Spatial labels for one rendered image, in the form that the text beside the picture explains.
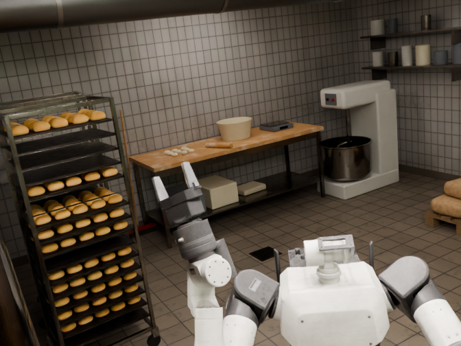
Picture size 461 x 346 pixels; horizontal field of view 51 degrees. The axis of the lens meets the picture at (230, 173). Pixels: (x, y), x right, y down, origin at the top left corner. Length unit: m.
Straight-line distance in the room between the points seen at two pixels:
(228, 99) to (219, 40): 0.72
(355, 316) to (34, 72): 4.59
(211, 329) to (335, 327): 0.33
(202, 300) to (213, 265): 0.12
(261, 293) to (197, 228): 0.29
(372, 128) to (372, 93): 0.45
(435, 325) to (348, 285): 0.21
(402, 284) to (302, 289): 0.25
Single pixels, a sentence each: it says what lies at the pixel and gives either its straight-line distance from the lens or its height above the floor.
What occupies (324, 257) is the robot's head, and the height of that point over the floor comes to 1.47.
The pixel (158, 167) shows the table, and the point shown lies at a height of 0.89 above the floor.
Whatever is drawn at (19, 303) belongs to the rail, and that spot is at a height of 1.44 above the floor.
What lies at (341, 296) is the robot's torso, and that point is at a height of 1.38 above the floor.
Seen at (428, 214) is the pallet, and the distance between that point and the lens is 5.23.
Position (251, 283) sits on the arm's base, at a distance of 1.31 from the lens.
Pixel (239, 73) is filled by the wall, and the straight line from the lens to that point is 6.22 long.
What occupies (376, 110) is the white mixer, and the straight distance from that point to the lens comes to 6.21.
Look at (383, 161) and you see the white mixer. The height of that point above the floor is 0.33.
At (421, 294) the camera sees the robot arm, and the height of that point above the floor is 1.37.
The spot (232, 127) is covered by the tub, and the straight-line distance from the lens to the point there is 5.59.
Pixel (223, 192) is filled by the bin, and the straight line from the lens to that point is 5.46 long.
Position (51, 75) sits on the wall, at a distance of 5.42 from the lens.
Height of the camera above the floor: 2.03
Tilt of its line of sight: 15 degrees down
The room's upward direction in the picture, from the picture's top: 7 degrees counter-clockwise
